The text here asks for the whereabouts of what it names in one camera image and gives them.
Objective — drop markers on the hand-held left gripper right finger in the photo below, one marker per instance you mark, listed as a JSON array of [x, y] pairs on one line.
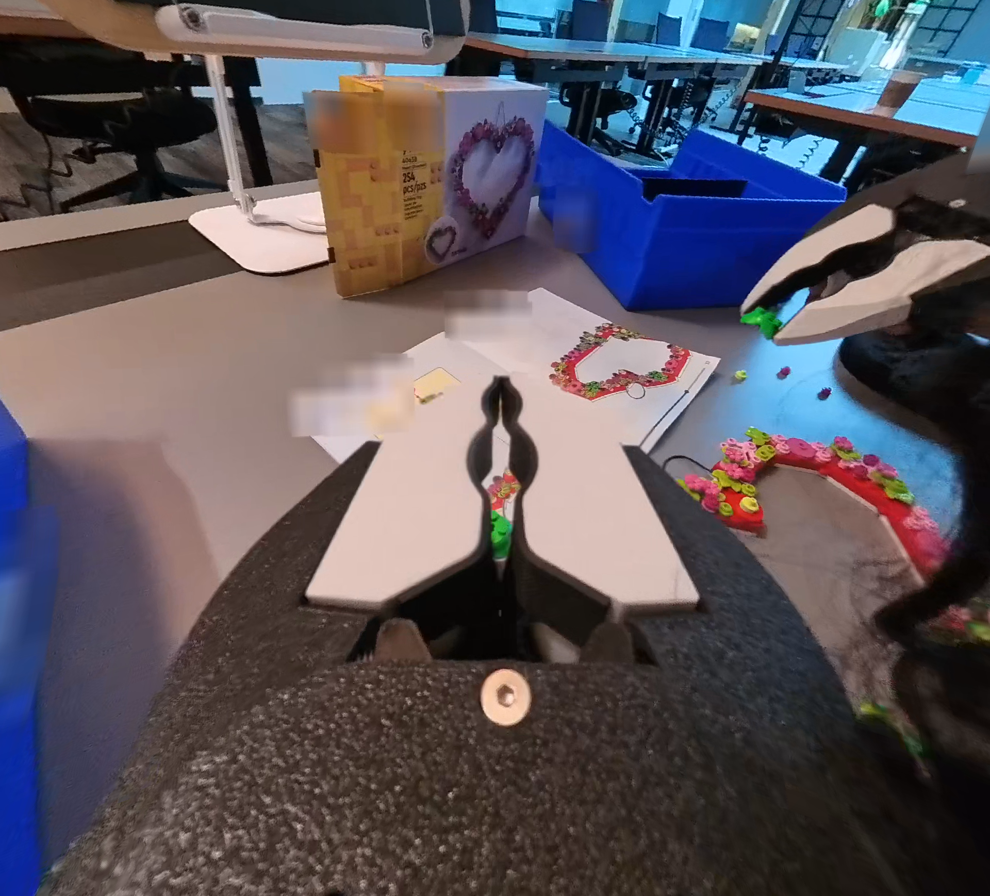
[[611, 525]]

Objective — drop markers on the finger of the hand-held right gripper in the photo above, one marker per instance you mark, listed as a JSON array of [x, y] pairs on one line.
[[827, 242], [866, 304]]

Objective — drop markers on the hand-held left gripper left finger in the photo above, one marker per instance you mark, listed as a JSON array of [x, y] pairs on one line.
[[402, 517]]

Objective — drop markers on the dark background desk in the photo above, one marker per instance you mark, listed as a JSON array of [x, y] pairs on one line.
[[580, 49]]

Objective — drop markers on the building instruction booklet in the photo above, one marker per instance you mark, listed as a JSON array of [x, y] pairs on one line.
[[619, 370]]

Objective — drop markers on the yellow and white product box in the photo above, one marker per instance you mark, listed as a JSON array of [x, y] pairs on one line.
[[479, 161]]

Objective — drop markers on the black office chair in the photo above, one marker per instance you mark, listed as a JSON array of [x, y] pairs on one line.
[[131, 119], [713, 34], [592, 18]]

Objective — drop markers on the wooden edged background desk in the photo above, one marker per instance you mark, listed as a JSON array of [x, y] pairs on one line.
[[851, 111]]

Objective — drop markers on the grey desk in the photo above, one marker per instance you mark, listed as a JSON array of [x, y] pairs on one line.
[[193, 370]]

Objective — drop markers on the brown paper cup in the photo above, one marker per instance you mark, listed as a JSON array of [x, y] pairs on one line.
[[897, 96]]

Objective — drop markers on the blue plastic bin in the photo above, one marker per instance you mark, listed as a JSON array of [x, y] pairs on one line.
[[15, 602], [680, 246]]

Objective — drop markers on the red heart brick flower wreath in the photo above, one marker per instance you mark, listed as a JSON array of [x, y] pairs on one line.
[[851, 474]]

